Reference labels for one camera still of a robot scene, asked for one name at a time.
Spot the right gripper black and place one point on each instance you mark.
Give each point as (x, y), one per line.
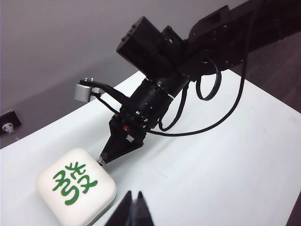
(124, 131)

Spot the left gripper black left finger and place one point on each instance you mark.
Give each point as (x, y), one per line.
(121, 212)

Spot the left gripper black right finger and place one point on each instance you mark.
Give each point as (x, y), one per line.
(142, 212)

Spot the white green foam mahjong tile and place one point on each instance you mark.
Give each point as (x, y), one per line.
(77, 186)

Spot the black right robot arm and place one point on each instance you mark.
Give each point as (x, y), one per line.
(152, 54)

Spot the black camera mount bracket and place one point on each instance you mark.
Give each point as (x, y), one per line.
(110, 93)

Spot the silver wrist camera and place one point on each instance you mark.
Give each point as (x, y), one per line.
(82, 93)

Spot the black bracket with white screw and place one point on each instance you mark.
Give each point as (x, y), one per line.
(9, 118)

